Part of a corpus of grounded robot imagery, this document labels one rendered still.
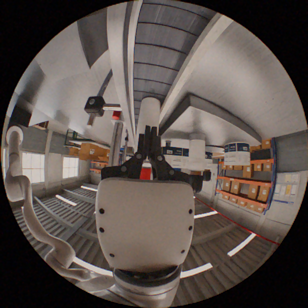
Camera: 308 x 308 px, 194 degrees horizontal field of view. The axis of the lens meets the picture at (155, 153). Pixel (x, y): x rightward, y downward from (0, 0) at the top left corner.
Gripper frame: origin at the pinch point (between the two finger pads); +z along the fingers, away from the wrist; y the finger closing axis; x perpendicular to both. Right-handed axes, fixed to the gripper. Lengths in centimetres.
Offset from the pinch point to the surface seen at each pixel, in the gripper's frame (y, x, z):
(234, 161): 56, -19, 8
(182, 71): 3.0, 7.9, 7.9
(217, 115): 21.8, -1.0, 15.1
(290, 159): 426, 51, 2
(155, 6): -3.0, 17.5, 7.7
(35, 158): -539, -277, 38
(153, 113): 0.8, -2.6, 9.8
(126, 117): -4.3, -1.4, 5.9
